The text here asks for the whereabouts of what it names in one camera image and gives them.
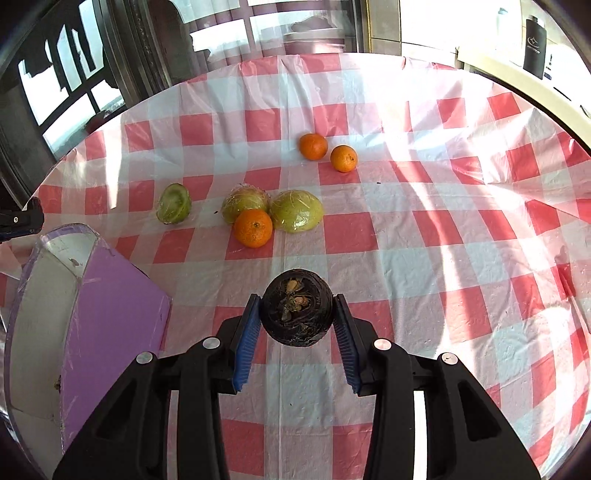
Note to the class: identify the small green fruit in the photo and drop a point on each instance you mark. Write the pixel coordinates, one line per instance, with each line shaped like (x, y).
(241, 198)

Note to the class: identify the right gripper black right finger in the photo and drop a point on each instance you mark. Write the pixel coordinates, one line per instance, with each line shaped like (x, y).
(430, 413)

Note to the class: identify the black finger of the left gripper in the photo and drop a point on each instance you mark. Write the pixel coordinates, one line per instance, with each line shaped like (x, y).
(15, 224)

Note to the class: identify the orange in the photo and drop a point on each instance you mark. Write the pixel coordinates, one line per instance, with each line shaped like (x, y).
(344, 159)
(253, 228)
(313, 146)

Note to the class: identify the red white checkered tablecloth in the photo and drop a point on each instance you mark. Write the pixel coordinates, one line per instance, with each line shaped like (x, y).
(465, 227)

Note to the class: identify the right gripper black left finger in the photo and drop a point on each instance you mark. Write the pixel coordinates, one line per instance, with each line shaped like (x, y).
(125, 437)

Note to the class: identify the green half fruit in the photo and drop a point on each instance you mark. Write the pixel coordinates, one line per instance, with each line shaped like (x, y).
(174, 204)

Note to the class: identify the large green fruit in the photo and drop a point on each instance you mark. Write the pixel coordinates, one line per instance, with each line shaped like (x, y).
(296, 211)

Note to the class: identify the black bottle on counter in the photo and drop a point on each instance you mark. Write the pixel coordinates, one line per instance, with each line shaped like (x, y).
(535, 47)

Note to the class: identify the dark purple mangosteen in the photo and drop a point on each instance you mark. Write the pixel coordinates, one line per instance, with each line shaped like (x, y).
(296, 308)

